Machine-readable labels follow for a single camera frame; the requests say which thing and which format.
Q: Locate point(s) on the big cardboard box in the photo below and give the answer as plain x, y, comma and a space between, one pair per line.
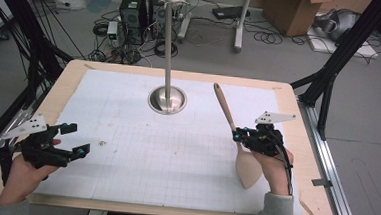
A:
294, 13

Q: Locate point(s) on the person's right hand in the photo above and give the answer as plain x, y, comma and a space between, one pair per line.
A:
274, 174

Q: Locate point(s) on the person's left hand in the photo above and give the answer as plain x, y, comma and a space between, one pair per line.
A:
23, 180

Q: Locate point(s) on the thin wooden stick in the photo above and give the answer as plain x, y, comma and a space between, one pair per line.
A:
309, 211

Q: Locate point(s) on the grey bundled object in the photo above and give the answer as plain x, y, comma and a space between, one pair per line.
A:
337, 24

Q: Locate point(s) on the aluminium rail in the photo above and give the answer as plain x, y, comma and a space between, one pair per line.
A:
331, 169

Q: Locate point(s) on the white power adapter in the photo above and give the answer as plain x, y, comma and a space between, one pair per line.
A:
112, 29

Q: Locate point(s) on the small metal bracket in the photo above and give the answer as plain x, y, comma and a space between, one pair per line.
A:
321, 182

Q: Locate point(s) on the black computer tower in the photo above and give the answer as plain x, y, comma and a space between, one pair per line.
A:
156, 18
132, 17

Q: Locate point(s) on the flat black box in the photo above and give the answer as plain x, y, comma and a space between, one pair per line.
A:
229, 12

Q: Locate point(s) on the white desk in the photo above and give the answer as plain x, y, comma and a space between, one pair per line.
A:
239, 30

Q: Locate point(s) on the white grid mat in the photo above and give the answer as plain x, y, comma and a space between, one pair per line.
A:
135, 157

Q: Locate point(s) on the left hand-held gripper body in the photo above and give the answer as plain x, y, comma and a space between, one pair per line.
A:
40, 151

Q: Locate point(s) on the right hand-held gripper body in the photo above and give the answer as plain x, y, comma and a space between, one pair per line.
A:
265, 140

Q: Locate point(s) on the black metal frame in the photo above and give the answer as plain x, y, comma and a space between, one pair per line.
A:
334, 63
38, 44

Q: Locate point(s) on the metal stand with round base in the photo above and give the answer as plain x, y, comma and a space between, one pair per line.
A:
166, 99

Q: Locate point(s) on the beige wooden spatula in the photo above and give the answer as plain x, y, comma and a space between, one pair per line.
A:
248, 167

